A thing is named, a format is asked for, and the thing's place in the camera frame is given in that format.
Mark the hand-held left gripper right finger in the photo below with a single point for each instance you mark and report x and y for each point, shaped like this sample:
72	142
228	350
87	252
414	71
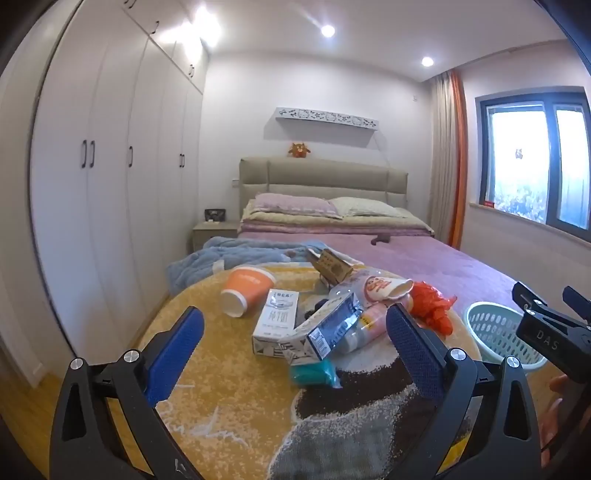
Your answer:
415	355

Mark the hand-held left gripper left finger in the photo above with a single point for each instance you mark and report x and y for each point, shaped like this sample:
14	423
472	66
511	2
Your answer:
178	350

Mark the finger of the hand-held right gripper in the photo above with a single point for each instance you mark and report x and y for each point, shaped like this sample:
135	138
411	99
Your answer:
577	302
549	339

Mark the pink plastic bottle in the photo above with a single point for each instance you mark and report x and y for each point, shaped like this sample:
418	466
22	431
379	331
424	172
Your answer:
369	325

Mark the light green plastic basket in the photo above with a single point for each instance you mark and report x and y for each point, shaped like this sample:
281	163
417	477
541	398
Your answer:
494	332

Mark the orange paper cup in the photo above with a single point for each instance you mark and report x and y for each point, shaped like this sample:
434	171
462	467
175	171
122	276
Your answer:
244	286

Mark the teal packet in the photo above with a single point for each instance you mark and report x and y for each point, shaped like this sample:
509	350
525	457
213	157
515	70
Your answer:
314	373

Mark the person's right hand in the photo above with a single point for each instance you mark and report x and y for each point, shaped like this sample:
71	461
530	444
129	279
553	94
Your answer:
547	429

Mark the red plastic bag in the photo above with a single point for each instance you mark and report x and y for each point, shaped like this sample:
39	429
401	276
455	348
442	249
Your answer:
429	307

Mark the yellow panda printed blanket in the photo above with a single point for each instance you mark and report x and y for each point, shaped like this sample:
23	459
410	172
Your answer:
231	415

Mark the blue foil snack packet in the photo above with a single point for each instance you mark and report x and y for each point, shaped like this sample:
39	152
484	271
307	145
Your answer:
332	325

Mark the pink bed sheet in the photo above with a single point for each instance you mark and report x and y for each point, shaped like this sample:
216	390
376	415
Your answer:
438	263

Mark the white carton box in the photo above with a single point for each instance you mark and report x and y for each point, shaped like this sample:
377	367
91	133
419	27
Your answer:
274	323

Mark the blue fleece blanket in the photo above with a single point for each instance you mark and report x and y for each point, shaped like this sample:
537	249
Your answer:
221	254

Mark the small brown item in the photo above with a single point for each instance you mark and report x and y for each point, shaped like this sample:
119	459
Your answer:
381	238

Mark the brown cardboard box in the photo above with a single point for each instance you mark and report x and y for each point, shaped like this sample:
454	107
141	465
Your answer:
332	265

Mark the beige nightstand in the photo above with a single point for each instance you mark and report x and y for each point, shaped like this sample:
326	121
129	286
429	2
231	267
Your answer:
214	233

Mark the dark framed window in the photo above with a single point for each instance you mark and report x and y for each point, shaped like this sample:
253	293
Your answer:
549	161

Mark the cream pillow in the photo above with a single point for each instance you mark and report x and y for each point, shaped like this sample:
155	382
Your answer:
364	206

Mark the white wardrobe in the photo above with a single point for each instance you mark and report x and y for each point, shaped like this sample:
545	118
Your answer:
115	184

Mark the orange curtain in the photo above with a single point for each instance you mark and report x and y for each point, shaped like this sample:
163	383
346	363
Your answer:
458	161

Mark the pink pillow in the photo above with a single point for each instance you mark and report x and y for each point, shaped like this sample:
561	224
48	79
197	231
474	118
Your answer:
295	204

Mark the beige curtain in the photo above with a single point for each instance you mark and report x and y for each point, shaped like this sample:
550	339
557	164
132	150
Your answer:
441	161

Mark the beige bed headboard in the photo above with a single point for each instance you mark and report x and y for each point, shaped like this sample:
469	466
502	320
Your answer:
323	177

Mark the orange plush toy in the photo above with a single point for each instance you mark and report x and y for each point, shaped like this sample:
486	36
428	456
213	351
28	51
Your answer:
300	150

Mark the round ceiling light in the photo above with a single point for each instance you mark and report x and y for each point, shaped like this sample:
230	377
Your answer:
427	61
328	30

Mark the white wall shelf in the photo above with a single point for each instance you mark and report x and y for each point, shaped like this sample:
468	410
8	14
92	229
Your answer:
323	116

